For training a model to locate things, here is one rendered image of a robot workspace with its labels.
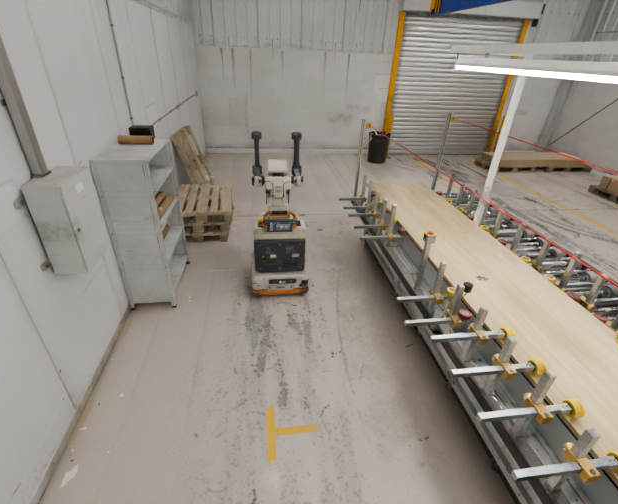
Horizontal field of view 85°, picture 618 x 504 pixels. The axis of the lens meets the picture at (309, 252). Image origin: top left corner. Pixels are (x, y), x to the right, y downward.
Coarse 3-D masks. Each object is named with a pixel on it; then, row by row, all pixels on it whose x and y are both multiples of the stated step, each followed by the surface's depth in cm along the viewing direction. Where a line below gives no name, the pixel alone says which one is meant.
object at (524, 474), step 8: (608, 456) 142; (560, 464) 138; (568, 464) 138; (576, 464) 138; (592, 464) 139; (600, 464) 139; (608, 464) 139; (616, 464) 139; (512, 472) 136; (520, 472) 135; (528, 472) 135; (536, 472) 135; (544, 472) 135; (552, 472) 135; (560, 472) 136; (568, 472) 137; (576, 472) 138; (520, 480) 134
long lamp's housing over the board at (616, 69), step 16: (464, 64) 253; (480, 64) 235; (496, 64) 220; (512, 64) 206; (528, 64) 194; (544, 64) 184; (560, 64) 174; (576, 64) 166; (592, 64) 158; (608, 64) 151
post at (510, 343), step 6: (510, 336) 176; (510, 342) 175; (516, 342) 175; (504, 348) 180; (510, 348) 177; (504, 354) 180; (510, 354) 180; (504, 360) 182; (492, 378) 190; (498, 378) 189; (486, 384) 196; (492, 384) 191; (486, 390) 196; (492, 390) 194
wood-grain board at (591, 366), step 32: (384, 192) 425; (416, 192) 429; (416, 224) 347; (448, 224) 350; (448, 256) 293; (480, 256) 295; (512, 256) 297; (480, 288) 253; (512, 288) 255; (544, 288) 257; (512, 320) 223; (544, 320) 224; (576, 320) 226; (512, 352) 199; (544, 352) 200; (576, 352) 201; (608, 352) 202; (576, 384) 180; (608, 384) 181; (608, 416) 165; (608, 448) 151
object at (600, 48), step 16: (464, 48) 256; (480, 48) 238; (496, 48) 222; (512, 48) 209; (528, 48) 196; (544, 48) 186; (560, 48) 176; (576, 48) 167; (592, 48) 159; (608, 48) 152; (512, 96) 297; (512, 112) 300; (496, 160) 322; (480, 208) 346
